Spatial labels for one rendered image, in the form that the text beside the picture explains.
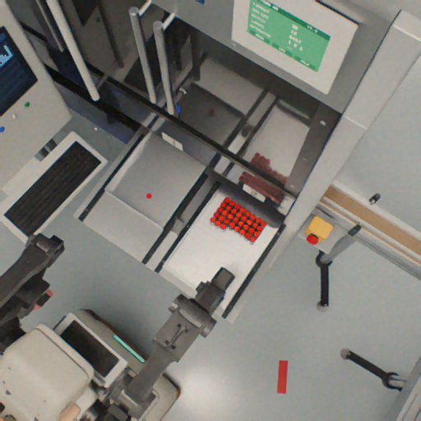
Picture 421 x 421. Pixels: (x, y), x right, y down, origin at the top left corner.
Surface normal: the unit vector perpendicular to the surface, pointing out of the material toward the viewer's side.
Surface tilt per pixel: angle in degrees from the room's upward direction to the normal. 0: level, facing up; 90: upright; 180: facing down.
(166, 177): 0
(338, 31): 90
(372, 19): 90
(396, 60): 90
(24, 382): 48
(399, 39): 90
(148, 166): 0
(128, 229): 0
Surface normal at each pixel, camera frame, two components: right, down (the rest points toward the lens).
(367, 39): -0.56, 0.80
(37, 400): -0.47, 0.38
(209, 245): 0.00, -0.25
